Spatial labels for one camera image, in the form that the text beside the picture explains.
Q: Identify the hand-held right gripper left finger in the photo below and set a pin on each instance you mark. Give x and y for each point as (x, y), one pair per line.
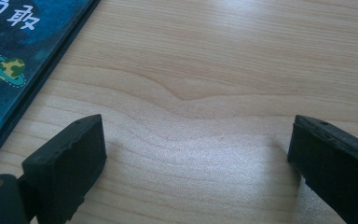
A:
(63, 168)

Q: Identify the dark blue picture book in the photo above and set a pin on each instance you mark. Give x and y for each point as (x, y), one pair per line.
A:
(11, 40)

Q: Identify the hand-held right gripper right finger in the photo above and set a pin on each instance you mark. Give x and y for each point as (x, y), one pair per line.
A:
(332, 165)

